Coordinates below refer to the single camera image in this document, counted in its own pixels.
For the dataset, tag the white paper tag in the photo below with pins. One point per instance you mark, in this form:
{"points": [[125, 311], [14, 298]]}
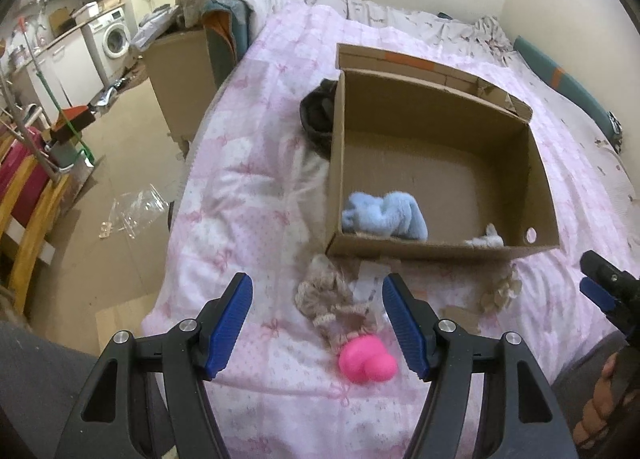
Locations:
{"points": [[372, 281]]}

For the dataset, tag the light blue fluffy cloth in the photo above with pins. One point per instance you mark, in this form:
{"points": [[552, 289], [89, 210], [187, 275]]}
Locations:
{"points": [[385, 215]]}

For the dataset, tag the small white cloth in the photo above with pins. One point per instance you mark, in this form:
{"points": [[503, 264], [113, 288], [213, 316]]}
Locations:
{"points": [[487, 238]]}

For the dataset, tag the clear plastic bag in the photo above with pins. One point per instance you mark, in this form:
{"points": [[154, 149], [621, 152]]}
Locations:
{"points": [[132, 211]]}

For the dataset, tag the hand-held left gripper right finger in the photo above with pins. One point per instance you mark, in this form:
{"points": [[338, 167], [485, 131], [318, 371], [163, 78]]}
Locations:
{"points": [[400, 319]]}

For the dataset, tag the white kitchen counter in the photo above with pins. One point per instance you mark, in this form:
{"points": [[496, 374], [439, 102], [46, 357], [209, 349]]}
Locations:
{"points": [[55, 66]]}

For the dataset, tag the beige knitted cloth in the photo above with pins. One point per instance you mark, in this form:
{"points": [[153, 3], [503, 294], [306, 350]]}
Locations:
{"points": [[330, 301]]}

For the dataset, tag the crumpled beige paper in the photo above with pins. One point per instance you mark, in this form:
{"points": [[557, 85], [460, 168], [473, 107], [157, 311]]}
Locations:
{"points": [[497, 291]]}

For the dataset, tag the person's right hand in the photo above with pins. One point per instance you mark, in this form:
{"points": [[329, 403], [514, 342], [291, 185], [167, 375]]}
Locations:
{"points": [[597, 406]]}

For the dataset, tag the pink patterned blanket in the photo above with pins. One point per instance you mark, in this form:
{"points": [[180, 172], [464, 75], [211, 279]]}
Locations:
{"points": [[280, 219]]}

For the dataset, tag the black fabric item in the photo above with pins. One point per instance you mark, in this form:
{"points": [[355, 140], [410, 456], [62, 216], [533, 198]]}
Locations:
{"points": [[317, 116]]}

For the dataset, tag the pink rubber toy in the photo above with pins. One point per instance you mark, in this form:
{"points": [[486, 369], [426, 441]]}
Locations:
{"points": [[367, 360]]}

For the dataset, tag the tall cardboard box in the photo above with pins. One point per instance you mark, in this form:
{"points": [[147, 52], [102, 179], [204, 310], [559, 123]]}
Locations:
{"points": [[182, 76]]}

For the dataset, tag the yellow wooden chair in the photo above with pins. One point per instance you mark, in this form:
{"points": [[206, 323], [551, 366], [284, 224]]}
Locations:
{"points": [[27, 199]]}

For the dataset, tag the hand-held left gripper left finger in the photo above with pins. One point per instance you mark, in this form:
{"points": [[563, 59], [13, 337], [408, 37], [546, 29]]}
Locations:
{"points": [[231, 319]]}

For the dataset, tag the white washing machine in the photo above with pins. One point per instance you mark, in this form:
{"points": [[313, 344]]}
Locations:
{"points": [[111, 36]]}

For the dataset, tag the teal bed headboard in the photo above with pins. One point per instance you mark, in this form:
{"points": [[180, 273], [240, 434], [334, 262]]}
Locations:
{"points": [[570, 89]]}

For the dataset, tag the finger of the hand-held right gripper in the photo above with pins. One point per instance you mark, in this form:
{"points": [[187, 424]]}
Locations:
{"points": [[597, 284]]}

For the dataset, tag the grey floral duvet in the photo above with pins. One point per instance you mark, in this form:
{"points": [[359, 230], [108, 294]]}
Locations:
{"points": [[400, 4]]}

